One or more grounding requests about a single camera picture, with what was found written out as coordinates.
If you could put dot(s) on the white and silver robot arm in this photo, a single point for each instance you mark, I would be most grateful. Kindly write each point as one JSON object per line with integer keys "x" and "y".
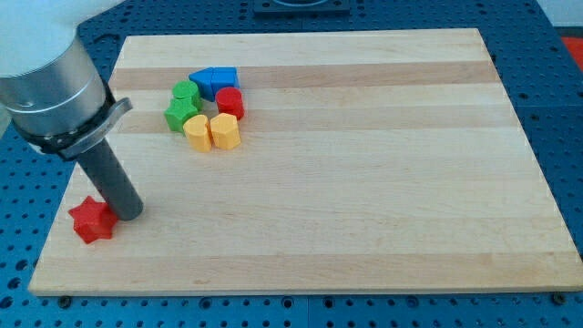
{"x": 50, "y": 86}

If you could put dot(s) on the wooden board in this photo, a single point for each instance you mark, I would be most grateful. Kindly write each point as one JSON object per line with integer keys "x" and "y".
{"x": 370, "y": 162}

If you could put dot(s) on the yellow hexagon block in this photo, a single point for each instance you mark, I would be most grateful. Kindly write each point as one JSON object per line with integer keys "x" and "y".
{"x": 225, "y": 131}

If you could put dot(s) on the red cylinder block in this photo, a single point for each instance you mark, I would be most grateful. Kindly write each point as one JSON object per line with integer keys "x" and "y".
{"x": 229, "y": 100}

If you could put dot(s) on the yellow heart block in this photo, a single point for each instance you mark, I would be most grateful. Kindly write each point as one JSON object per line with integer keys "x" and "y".
{"x": 197, "y": 132}

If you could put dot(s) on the blue pentagon block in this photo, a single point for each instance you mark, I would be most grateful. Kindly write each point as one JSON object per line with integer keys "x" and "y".
{"x": 224, "y": 77}

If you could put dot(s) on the blue triangle block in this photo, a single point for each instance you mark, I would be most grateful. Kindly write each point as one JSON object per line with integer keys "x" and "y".
{"x": 203, "y": 79}

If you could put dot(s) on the green star block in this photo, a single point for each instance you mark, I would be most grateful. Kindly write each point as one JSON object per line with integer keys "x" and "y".
{"x": 179, "y": 112}

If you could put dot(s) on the green cylinder block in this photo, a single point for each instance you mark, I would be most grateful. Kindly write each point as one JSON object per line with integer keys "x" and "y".
{"x": 188, "y": 91}

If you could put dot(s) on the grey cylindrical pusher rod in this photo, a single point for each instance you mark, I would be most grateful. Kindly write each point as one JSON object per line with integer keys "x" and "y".
{"x": 111, "y": 181}

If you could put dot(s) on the red star block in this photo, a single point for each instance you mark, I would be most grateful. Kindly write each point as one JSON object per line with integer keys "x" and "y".
{"x": 93, "y": 220}

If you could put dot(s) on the red object at edge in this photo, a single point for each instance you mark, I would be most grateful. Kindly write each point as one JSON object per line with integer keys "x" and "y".
{"x": 574, "y": 45}

